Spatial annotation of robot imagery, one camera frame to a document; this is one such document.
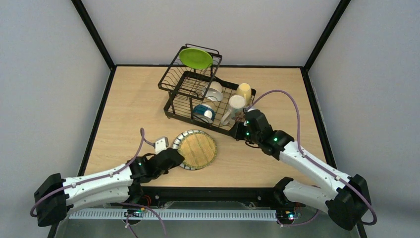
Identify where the beige mug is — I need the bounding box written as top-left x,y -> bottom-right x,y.
220,95 -> 246,126

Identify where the yellow mug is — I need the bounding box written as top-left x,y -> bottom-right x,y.
235,83 -> 252,105

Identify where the teal patterned white bowl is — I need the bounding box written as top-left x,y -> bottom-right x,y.
193,104 -> 215,124

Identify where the plain white bowl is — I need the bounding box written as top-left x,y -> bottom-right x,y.
200,81 -> 223,102

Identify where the woven bamboo plate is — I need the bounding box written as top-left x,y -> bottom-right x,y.
177,130 -> 217,170

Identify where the green plate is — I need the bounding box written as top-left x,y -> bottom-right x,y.
179,48 -> 213,70

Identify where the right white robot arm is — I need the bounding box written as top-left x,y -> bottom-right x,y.
228,110 -> 371,231

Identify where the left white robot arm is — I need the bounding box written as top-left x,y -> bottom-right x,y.
30,148 -> 185,227

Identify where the blue striped white plate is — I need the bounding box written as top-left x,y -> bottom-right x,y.
172,130 -> 199,170

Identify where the black wire dish rack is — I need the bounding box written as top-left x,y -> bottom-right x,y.
158,44 -> 244,136

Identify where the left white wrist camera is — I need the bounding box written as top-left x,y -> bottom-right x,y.
154,136 -> 169,154

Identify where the white slotted cable duct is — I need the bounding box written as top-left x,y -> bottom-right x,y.
69,208 -> 277,221

